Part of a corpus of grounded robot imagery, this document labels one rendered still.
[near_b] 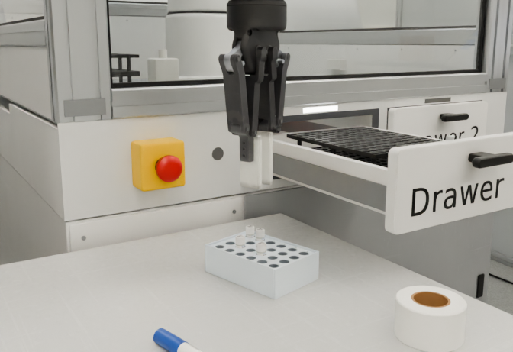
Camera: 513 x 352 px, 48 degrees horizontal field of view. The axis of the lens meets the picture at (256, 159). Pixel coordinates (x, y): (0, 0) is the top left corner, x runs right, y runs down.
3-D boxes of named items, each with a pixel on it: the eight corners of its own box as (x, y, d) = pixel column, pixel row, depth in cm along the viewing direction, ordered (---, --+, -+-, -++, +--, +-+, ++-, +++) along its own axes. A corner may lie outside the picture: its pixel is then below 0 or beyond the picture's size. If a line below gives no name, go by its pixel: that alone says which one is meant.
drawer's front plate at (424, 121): (484, 150, 130) (488, 101, 128) (392, 163, 115) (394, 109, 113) (478, 148, 131) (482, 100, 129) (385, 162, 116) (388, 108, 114)
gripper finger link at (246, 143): (254, 121, 72) (240, 124, 70) (254, 161, 73) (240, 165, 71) (244, 121, 73) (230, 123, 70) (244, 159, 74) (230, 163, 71)
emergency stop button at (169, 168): (184, 181, 85) (184, 155, 84) (159, 185, 83) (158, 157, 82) (176, 177, 87) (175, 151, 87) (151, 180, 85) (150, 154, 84)
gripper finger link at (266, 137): (250, 130, 76) (254, 130, 76) (250, 182, 77) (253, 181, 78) (270, 132, 74) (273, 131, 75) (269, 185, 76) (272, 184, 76)
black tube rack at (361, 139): (455, 182, 92) (458, 143, 91) (373, 198, 83) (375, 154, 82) (361, 159, 110) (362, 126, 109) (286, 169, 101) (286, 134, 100)
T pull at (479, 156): (514, 163, 77) (515, 153, 77) (478, 169, 73) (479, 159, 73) (491, 158, 80) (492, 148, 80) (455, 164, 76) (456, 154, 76)
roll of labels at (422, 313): (456, 321, 62) (459, 286, 61) (471, 355, 55) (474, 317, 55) (390, 317, 63) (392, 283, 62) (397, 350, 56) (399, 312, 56)
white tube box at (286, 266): (318, 279, 73) (319, 250, 73) (275, 300, 67) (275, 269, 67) (249, 254, 82) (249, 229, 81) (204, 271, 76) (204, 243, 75)
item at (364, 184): (515, 192, 87) (519, 153, 86) (393, 218, 74) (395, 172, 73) (343, 150, 121) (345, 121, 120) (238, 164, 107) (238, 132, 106)
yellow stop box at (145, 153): (188, 187, 88) (187, 140, 86) (143, 193, 84) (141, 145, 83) (174, 180, 92) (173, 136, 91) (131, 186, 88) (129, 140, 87)
